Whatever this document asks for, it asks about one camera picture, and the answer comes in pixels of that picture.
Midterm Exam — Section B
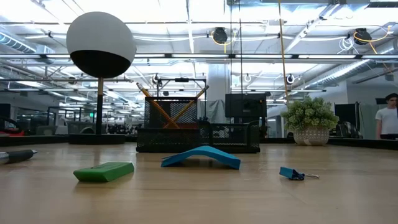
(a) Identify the yellow pencil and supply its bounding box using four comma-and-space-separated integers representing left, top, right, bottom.
164, 85, 210, 129
136, 82, 180, 129

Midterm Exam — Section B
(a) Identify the black mesh desk organizer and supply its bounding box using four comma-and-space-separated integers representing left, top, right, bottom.
136, 96, 261, 154

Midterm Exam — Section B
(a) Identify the green eraser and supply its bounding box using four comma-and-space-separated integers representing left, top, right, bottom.
73, 162, 135, 183

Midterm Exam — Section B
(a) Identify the black and silver pen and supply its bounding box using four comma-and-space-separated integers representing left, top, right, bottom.
0, 149, 39, 166

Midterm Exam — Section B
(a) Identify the grey fabric cover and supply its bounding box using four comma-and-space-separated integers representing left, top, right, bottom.
206, 99, 228, 124

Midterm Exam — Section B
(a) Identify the blue sticky note pad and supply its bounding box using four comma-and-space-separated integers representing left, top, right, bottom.
160, 145, 242, 170

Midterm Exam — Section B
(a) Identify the black monitor on stand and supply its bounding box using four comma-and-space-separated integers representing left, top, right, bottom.
224, 93, 267, 125

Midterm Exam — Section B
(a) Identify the blue binder clip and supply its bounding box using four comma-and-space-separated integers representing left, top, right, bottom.
279, 167, 321, 182

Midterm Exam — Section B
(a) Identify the green potted plant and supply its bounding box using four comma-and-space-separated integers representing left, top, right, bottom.
281, 95, 340, 147

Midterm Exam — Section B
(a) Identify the white globe lamp black base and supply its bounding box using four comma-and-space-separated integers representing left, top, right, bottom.
66, 11, 137, 146

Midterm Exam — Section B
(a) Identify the grey green fabric panel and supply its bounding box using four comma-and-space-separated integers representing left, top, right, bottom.
359, 104, 397, 140

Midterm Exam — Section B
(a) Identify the red cart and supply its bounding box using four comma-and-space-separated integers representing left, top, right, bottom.
0, 119, 25, 137

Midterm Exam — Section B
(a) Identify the person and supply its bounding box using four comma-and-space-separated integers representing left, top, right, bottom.
374, 92, 398, 141

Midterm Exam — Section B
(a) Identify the black metal gantry frame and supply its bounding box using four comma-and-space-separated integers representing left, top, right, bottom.
156, 77, 208, 121

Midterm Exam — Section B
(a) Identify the black hanging cable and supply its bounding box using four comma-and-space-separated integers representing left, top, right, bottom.
238, 0, 244, 94
229, 0, 233, 94

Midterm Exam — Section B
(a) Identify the black ceiling cable reel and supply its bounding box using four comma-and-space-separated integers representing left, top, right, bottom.
353, 27, 373, 46
211, 27, 229, 46

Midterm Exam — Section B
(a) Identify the thick yellow hanging cable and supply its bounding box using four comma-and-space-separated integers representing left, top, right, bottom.
277, 0, 290, 105

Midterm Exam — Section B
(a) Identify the black metal rig frame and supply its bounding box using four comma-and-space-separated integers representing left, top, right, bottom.
46, 106, 97, 135

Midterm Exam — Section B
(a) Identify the black table frame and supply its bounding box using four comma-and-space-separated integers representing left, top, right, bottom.
0, 134, 398, 150

